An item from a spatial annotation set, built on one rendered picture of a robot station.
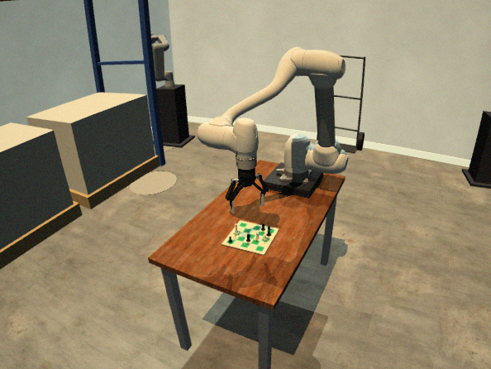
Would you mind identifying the green and cream chessboard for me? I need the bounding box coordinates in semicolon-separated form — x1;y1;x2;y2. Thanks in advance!
222;220;279;255

